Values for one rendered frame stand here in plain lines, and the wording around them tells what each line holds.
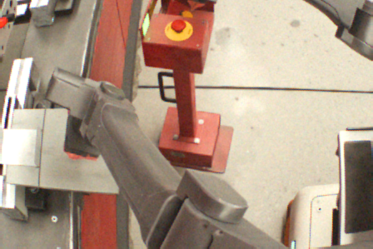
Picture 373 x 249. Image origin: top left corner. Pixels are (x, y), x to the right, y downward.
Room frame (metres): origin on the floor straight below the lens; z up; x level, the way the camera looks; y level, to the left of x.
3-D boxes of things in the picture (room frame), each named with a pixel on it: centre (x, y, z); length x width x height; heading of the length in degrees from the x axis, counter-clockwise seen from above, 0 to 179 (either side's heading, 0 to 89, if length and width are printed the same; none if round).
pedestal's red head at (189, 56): (0.91, 0.00, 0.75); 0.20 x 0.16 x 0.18; 164
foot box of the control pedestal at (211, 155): (0.90, -0.03, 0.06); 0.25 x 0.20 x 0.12; 74
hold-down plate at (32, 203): (0.48, 0.35, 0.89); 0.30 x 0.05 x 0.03; 175
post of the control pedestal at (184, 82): (0.91, 0.00, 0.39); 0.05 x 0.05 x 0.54; 74
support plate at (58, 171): (0.44, 0.26, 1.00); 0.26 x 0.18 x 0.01; 85
